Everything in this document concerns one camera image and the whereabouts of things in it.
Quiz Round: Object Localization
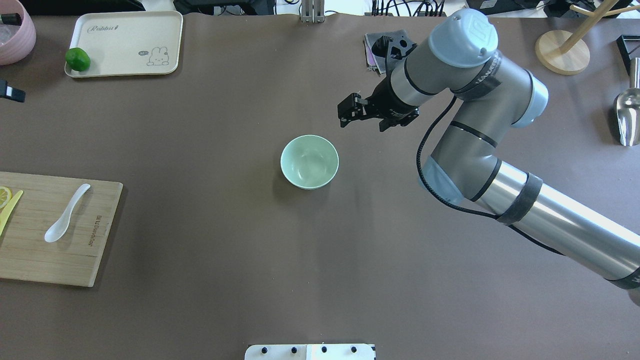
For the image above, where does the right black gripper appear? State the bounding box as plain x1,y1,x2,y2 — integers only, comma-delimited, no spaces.
337,80,419,132

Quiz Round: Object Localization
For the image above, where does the mint green bowl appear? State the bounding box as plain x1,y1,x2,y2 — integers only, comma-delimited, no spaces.
279,134,340,191

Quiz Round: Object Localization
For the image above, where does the white ceramic spoon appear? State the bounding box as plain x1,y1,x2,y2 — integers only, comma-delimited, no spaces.
43,183,91,243

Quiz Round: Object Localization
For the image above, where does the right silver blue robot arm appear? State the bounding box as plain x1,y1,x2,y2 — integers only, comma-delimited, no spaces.
337,8,640,305

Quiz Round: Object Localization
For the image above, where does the pink bowl of ice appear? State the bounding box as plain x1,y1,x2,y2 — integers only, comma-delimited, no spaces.
0,0,37,66

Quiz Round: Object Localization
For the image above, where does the steel muddler black tip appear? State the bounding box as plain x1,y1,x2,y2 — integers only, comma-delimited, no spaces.
0,13,23,27

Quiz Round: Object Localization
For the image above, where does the green lime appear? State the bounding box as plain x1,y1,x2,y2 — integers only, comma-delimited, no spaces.
64,47,91,72

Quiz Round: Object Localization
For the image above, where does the grey folded cloth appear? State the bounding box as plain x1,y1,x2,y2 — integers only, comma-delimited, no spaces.
364,29,418,75

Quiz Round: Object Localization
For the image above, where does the left lemon slice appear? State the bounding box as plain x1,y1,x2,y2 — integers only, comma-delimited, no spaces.
0,186,13,209

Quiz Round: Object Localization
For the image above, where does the cream rabbit tray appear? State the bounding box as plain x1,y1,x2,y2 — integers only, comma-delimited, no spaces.
64,10,183,78

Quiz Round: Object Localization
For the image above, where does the yellow plastic knife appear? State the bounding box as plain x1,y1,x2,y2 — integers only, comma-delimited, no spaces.
0,189,24,236

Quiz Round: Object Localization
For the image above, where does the bamboo cutting board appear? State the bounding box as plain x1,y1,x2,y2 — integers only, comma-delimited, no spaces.
0,171,124,287

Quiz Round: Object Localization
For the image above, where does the wooden mug tree stand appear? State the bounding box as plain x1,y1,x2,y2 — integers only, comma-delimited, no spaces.
534,0,640,76

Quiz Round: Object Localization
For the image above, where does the metal scoop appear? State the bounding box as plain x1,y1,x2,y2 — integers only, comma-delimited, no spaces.
615,57,640,147

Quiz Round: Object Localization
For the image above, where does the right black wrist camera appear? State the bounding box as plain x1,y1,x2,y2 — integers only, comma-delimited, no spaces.
371,35,418,75

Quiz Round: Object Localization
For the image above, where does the aluminium frame post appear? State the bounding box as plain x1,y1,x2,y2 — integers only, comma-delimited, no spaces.
300,0,326,24

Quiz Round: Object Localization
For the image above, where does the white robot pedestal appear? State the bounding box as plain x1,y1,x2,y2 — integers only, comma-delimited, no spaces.
244,342,377,360

